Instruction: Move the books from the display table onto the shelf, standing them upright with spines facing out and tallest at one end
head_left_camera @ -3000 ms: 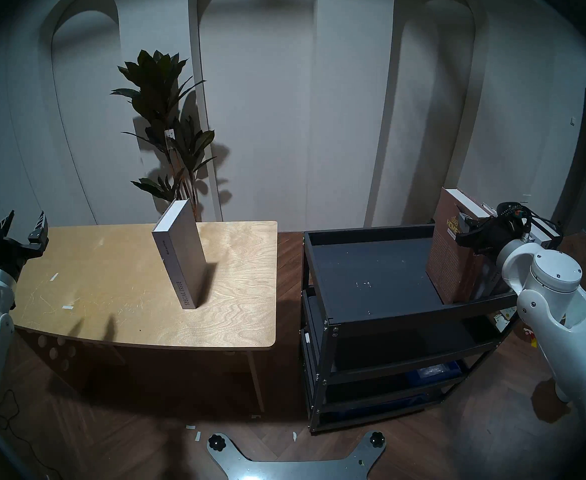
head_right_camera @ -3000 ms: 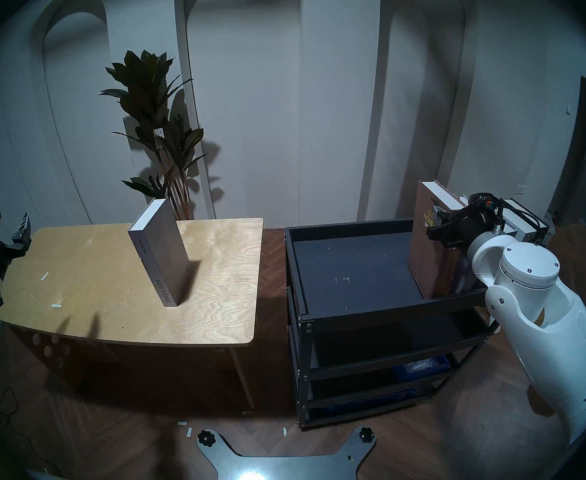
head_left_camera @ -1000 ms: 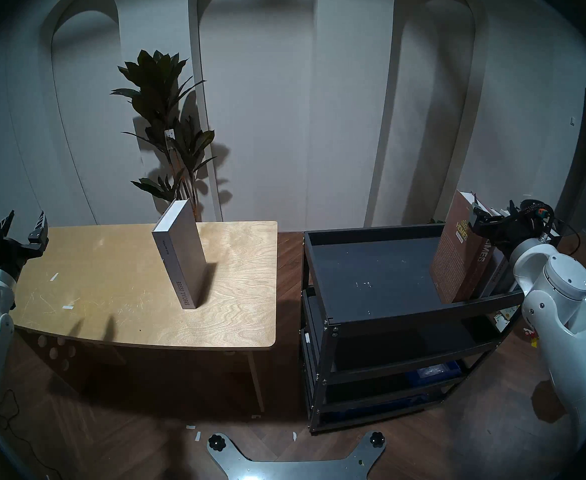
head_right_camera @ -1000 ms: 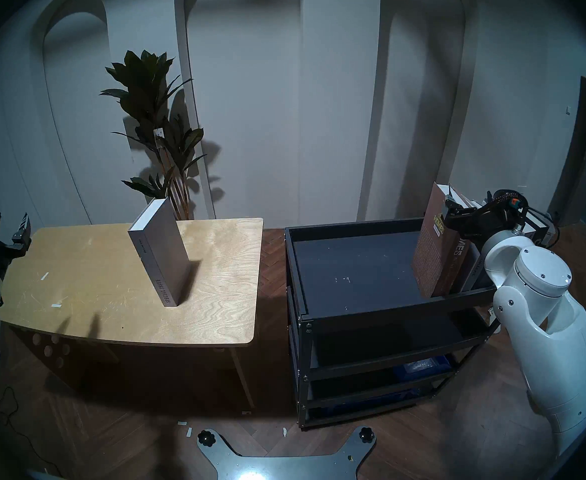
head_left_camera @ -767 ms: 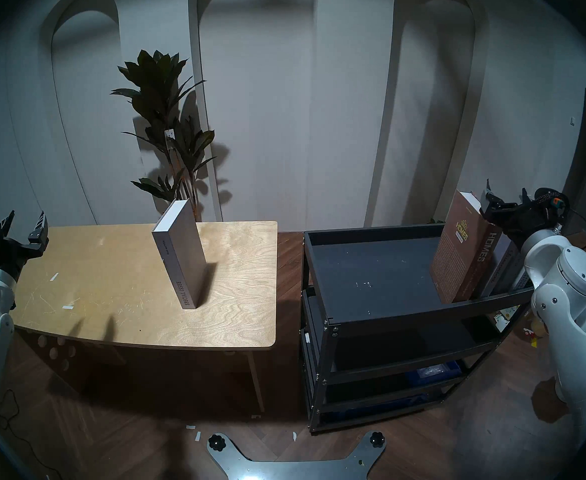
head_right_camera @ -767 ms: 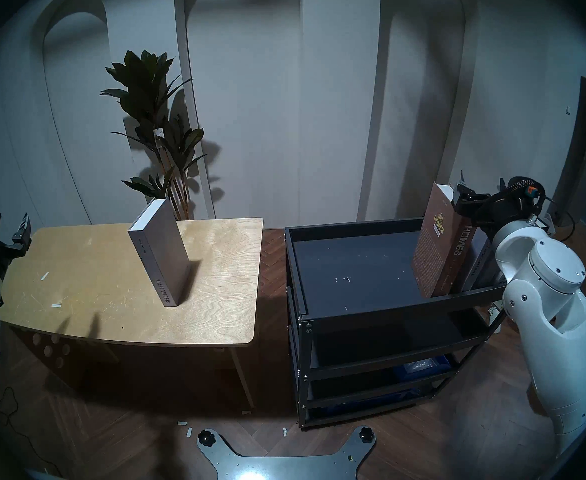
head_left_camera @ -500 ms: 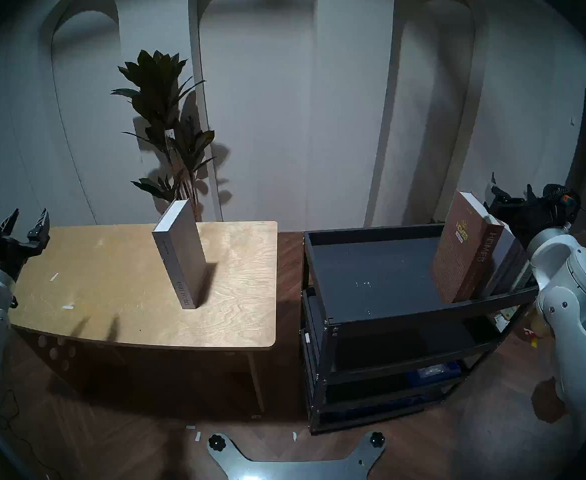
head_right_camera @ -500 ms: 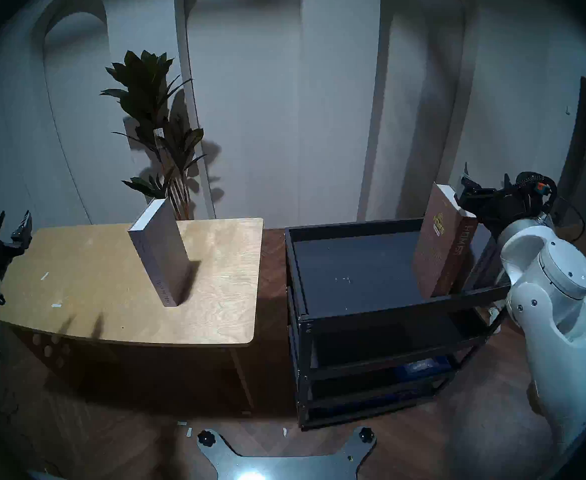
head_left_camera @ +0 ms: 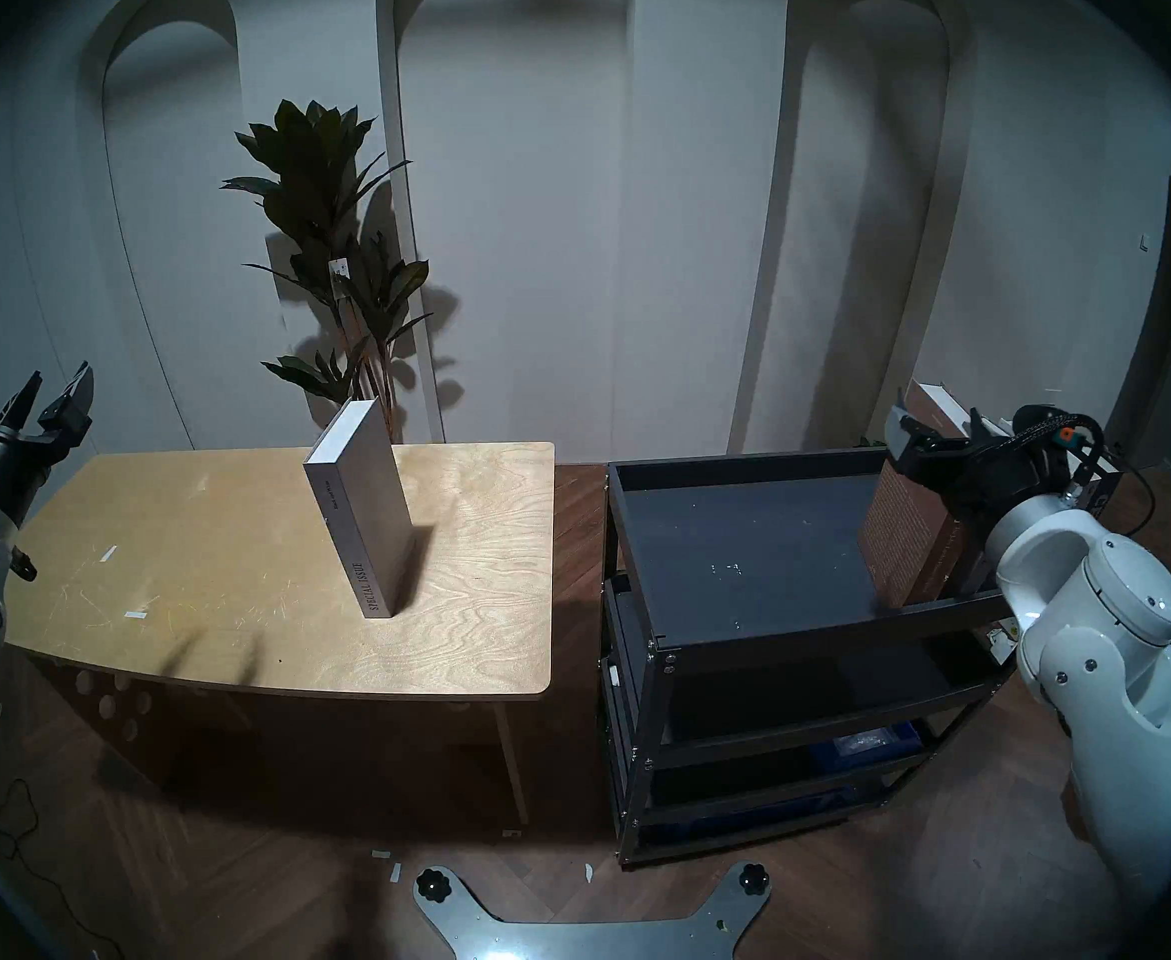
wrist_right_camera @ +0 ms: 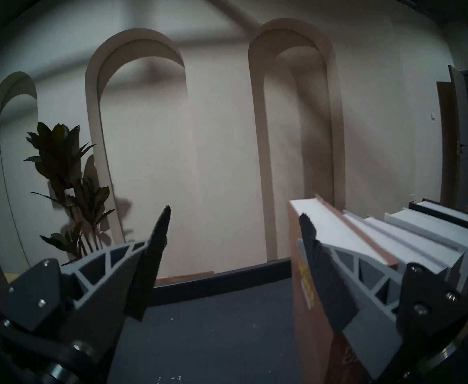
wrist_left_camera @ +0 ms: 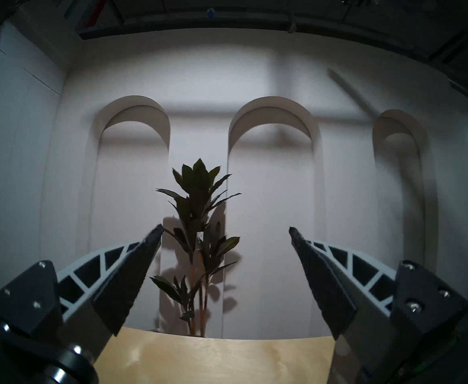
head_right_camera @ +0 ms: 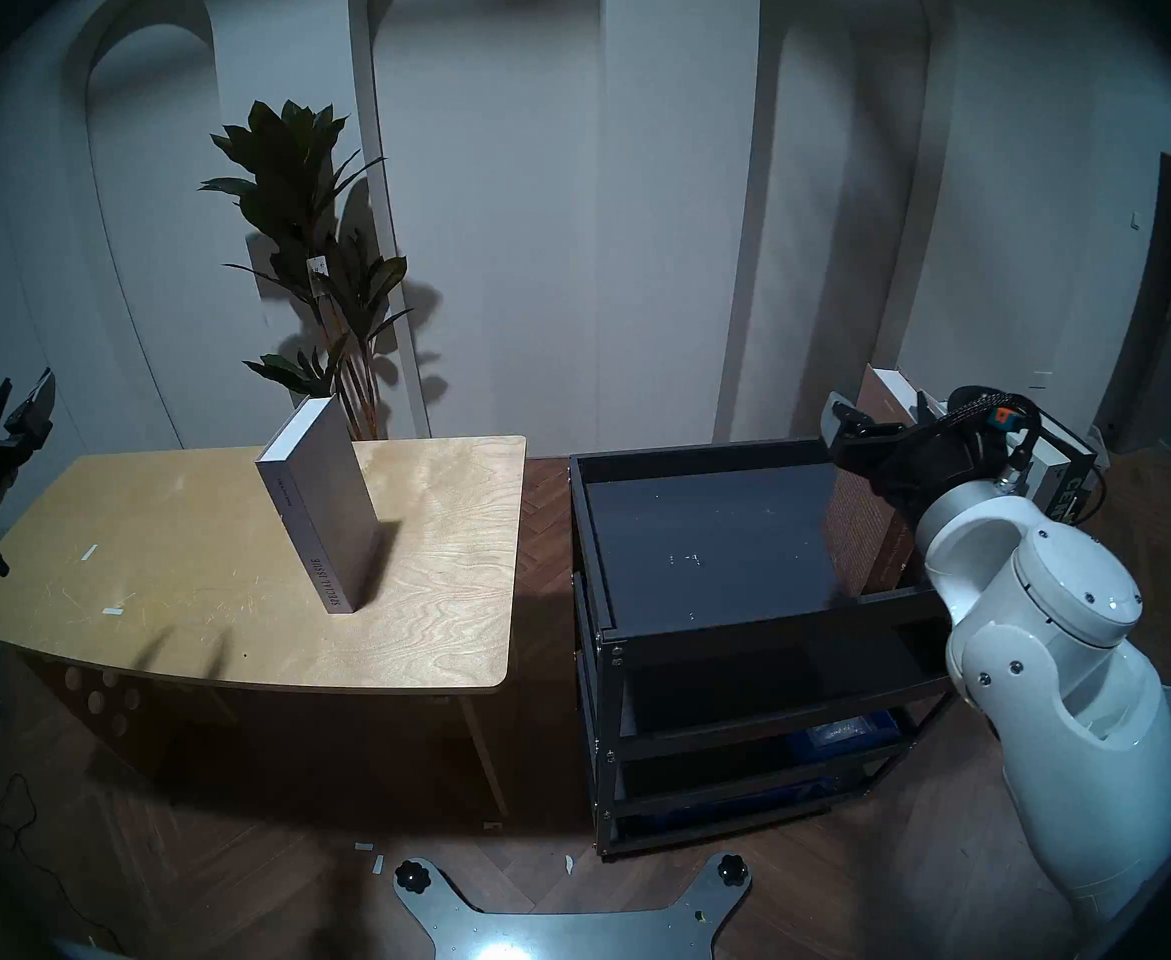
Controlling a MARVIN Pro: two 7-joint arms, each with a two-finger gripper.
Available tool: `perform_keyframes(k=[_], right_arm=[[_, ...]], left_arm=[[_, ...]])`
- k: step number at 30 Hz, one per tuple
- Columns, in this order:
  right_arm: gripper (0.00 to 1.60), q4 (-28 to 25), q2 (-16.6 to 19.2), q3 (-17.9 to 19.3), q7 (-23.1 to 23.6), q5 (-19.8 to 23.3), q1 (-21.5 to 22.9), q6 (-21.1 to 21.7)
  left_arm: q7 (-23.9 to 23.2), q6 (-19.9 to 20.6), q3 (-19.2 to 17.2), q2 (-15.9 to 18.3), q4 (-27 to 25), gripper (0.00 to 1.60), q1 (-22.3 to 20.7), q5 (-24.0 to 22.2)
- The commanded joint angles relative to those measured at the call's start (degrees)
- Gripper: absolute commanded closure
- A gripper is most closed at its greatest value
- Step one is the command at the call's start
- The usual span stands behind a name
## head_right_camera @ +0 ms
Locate black metal shelf cart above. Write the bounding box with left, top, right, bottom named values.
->
left=568, top=433, right=967, bottom=859

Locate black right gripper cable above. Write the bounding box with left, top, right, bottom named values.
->
left=1005, top=423, right=1109, bottom=529

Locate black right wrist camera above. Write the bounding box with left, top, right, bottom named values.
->
left=948, top=386, right=1044, bottom=439

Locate dark grey door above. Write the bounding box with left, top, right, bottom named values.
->
left=1095, top=138, right=1171, bottom=454

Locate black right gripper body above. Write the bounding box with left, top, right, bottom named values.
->
left=833, top=418, right=1012, bottom=531

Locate large grey SPECIAL ISSUE book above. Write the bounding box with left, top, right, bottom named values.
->
left=254, top=396, right=382, bottom=615

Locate black CENTURY book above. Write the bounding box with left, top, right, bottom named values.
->
left=1030, top=406, right=1099, bottom=527

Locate blue plastic bin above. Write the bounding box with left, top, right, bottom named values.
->
left=635, top=778, right=847, bottom=831

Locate tall green potted plant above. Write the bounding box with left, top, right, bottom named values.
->
left=198, top=100, right=415, bottom=441

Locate grey metal robot base plate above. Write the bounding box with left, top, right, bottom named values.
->
left=392, top=853, right=752, bottom=960

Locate brown HOMES book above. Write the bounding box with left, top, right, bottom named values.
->
left=821, top=364, right=937, bottom=596

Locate light wooden display table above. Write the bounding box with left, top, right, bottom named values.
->
left=0, top=435, right=528, bottom=819

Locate blue bin with clear bag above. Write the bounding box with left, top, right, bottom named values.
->
left=785, top=706, right=907, bottom=761

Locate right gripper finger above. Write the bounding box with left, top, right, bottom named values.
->
left=825, top=390, right=883, bottom=451

